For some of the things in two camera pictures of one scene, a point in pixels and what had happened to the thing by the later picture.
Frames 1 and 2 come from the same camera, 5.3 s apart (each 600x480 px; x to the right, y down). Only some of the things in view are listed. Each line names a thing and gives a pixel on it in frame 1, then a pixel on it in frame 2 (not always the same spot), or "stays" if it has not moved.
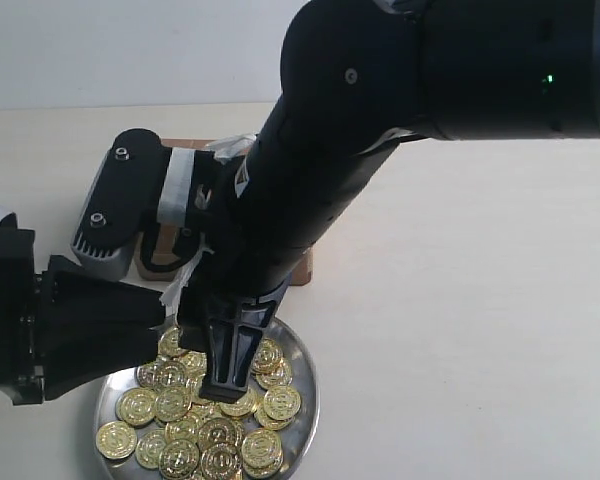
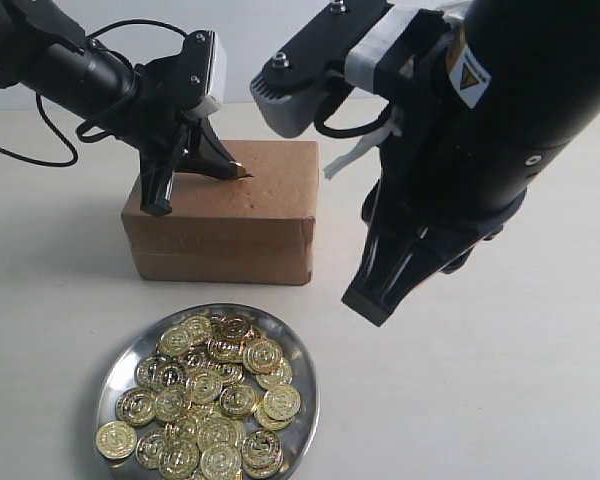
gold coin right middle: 282,403 stays
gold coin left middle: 136,406 stays
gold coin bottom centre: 178,458 stays
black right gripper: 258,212 to 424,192
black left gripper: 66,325 to 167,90
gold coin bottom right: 261,449 stays
